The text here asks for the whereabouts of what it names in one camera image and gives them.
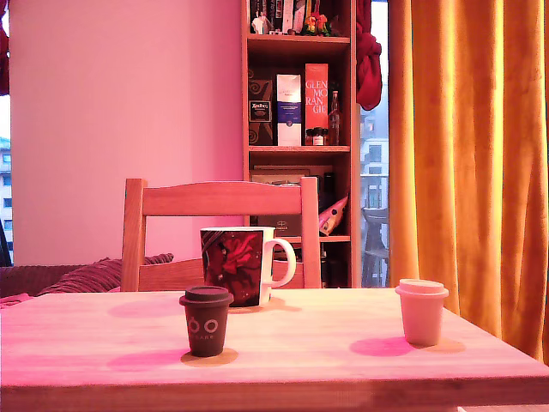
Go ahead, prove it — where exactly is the dark brown coffee capsule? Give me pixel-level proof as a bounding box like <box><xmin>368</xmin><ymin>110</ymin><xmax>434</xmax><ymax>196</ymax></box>
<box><xmin>178</xmin><ymin>285</ymin><xmax>235</xmax><ymax>358</ymax></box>

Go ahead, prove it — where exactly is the white coffee capsule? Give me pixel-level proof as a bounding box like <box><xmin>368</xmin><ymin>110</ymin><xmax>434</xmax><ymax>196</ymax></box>
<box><xmin>395</xmin><ymin>277</ymin><xmax>450</xmax><ymax>347</ymax></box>

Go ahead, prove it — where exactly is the dark flat box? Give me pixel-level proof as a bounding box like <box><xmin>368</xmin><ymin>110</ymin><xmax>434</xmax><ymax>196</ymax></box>
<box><xmin>256</xmin><ymin>213</ymin><xmax>304</xmax><ymax>238</ymax></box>

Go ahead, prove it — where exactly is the wooden chair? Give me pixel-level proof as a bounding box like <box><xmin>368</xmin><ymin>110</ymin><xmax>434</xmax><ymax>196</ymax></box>
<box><xmin>120</xmin><ymin>176</ymin><xmax>323</xmax><ymax>293</ymax></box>

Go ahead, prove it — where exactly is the dark tall bottle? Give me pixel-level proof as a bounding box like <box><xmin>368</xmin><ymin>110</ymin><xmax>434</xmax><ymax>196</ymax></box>
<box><xmin>322</xmin><ymin>171</ymin><xmax>336</xmax><ymax>212</ymax></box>

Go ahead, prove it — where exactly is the pink patterned bag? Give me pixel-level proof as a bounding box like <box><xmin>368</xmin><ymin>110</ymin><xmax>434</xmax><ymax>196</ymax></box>
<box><xmin>317</xmin><ymin>193</ymin><xmax>349</xmax><ymax>236</ymax></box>

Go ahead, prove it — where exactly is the red floral print mug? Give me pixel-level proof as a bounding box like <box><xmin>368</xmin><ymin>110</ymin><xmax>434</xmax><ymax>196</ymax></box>
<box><xmin>199</xmin><ymin>226</ymin><xmax>298</xmax><ymax>308</ymax></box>

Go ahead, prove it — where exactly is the dark patterned bottle box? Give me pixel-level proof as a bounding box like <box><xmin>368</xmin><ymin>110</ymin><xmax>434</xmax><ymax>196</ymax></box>
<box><xmin>248</xmin><ymin>68</ymin><xmax>275</xmax><ymax>146</ymax></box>

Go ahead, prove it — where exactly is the white and blue box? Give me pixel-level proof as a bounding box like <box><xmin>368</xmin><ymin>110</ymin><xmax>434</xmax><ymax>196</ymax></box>
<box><xmin>275</xmin><ymin>73</ymin><xmax>303</xmax><ymax>147</ymax></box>

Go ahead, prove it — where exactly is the clear glass bottle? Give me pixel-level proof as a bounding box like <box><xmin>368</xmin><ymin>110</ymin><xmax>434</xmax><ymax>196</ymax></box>
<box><xmin>328</xmin><ymin>89</ymin><xmax>342</xmax><ymax>146</ymax></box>

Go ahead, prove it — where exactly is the grey outdoor chair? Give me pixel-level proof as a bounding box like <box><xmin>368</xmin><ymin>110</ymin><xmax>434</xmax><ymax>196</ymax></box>
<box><xmin>361</xmin><ymin>205</ymin><xmax>390</xmax><ymax>288</ymax></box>

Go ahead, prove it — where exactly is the red lettered bottle box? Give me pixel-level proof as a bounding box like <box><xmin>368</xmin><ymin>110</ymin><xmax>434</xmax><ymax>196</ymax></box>
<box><xmin>305</xmin><ymin>63</ymin><xmax>330</xmax><ymax>146</ymax></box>

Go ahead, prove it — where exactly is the red hanging cloth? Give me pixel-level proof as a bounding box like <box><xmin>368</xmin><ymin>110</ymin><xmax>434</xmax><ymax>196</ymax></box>
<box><xmin>354</xmin><ymin>0</ymin><xmax>383</xmax><ymax>112</ymax></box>
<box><xmin>0</xmin><ymin>29</ymin><xmax>10</xmax><ymax>95</ymax></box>

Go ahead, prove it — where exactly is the wooden bookshelf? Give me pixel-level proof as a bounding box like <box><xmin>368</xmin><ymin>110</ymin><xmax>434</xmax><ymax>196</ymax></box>
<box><xmin>240</xmin><ymin>0</ymin><xmax>362</xmax><ymax>289</ymax></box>

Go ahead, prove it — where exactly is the white figurine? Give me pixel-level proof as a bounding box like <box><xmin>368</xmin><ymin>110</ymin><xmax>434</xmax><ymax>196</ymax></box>
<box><xmin>250</xmin><ymin>10</ymin><xmax>272</xmax><ymax>34</ymax></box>

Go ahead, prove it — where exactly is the colourful figurine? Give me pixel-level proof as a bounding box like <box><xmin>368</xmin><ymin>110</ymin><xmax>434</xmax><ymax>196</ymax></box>
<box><xmin>299</xmin><ymin>12</ymin><xmax>334</xmax><ymax>36</ymax></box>

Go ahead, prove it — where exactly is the white book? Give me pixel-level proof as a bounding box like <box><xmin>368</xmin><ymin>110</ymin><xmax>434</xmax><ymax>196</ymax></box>
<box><xmin>281</xmin><ymin>0</ymin><xmax>295</xmax><ymax>33</ymax></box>

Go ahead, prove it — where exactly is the purple striped cushion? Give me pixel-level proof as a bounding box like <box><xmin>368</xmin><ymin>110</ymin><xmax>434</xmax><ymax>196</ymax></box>
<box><xmin>36</xmin><ymin>252</ymin><xmax>175</xmax><ymax>297</ymax></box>

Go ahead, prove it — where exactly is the black book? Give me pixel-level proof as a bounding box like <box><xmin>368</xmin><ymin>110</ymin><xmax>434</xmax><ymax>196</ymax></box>
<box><xmin>265</xmin><ymin>0</ymin><xmax>284</xmax><ymax>32</ymax></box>

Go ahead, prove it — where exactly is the orange curtain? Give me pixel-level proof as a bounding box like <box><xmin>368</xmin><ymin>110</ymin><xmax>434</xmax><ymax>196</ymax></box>
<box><xmin>388</xmin><ymin>0</ymin><xmax>549</xmax><ymax>366</ymax></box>

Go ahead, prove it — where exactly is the dark red sofa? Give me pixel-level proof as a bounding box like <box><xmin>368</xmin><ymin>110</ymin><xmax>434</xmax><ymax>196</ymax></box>
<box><xmin>0</xmin><ymin>264</ymin><xmax>87</xmax><ymax>298</ymax></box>

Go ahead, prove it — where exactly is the black stand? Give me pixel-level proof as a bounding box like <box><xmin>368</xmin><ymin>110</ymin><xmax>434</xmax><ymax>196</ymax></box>
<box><xmin>0</xmin><ymin>221</ymin><xmax>14</xmax><ymax>266</ymax></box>

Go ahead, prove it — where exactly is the pink cloth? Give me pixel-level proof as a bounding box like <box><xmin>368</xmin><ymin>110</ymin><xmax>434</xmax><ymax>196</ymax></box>
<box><xmin>0</xmin><ymin>293</ymin><xmax>32</xmax><ymax>310</ymax></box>

